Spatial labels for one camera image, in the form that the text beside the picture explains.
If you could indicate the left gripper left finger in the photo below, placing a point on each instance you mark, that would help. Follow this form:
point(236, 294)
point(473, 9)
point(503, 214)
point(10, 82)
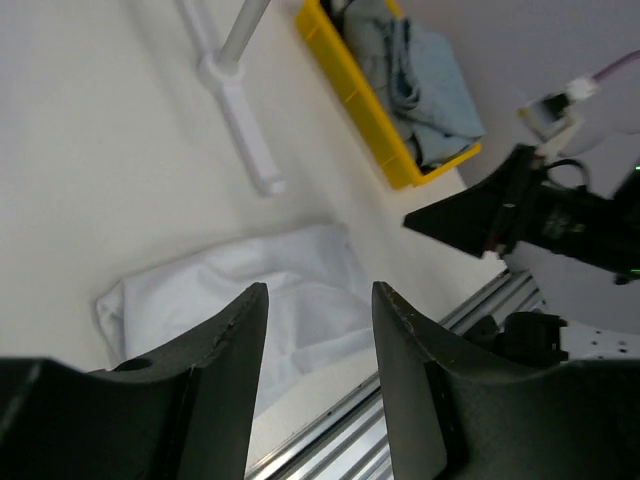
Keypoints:
point(183, 410)

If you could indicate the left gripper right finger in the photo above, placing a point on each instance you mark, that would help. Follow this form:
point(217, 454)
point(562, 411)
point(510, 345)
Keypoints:
point(467, 409)

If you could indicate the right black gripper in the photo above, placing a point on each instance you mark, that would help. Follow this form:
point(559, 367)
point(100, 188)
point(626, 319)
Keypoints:
point(576, 223)

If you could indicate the light blue denim garment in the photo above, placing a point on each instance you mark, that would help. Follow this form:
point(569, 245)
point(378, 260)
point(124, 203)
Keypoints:
point(429, 95)

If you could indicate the white skirt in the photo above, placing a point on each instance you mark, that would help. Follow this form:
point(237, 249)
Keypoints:
point(319, 302)

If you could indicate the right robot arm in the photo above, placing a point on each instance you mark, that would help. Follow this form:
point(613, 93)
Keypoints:
point(605, 315)

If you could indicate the grey folded garment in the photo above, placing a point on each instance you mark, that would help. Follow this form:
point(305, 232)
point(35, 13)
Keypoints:
point(366, 28)

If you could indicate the yellow plastic bin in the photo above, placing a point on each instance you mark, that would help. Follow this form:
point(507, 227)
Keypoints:
point(361, 104)

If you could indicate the white clothes rack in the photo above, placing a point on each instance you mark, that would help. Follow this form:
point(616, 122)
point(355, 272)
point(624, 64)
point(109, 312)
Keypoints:
point(221, 72)

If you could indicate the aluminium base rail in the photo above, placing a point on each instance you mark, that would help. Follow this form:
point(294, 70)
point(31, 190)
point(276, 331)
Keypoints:
point(349, 440)

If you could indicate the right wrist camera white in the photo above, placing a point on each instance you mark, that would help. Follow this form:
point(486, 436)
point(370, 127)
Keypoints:
point(552, 118)

